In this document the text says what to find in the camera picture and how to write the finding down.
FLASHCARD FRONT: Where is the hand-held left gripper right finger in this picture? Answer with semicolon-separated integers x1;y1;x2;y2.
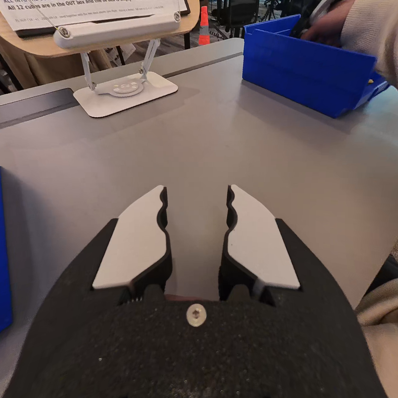
218;184;301;301

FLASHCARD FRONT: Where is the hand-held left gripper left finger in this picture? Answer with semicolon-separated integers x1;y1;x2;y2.
92;186;172;293

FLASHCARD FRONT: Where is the blue plastic bin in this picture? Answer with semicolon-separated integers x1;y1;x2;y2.
0;166;13;332
242;14;391;119

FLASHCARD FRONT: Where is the person's right forearm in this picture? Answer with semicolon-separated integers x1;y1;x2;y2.
340;0;398;91

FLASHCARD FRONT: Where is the orange traffic cone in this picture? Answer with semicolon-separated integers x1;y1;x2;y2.
198;6;211;46

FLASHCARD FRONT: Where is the instruction sheet on stand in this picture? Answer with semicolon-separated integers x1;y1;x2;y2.
0;0;201;118

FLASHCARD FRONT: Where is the tan coat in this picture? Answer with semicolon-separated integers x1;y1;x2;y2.
0;37;113;91

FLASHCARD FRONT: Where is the printed instruction sheet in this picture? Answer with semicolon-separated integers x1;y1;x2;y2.
0;0;191;38

